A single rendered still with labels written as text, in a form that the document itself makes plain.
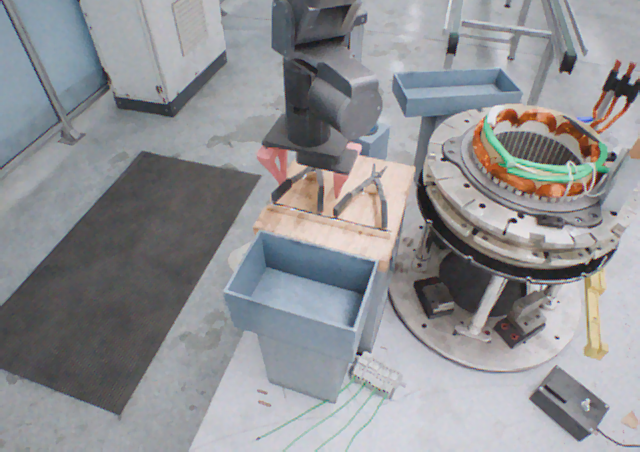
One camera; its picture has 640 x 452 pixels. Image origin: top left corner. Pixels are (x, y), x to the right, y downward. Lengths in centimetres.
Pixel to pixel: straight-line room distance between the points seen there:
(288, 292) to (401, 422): 29
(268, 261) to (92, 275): 152
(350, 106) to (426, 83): 57
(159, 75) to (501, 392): 244
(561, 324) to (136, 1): 239
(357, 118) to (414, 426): 51
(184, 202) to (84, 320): 72
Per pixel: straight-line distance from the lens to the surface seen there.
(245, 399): 79
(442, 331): 83
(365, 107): 45
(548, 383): 81
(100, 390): 179
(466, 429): 79
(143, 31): 268
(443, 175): 65
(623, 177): 66
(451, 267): 94
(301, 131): 53
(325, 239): 58
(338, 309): 61
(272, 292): 63
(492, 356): 83
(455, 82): 102
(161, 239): 211
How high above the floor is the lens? 151
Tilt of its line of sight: 45 degrees down
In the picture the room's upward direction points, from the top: straight up
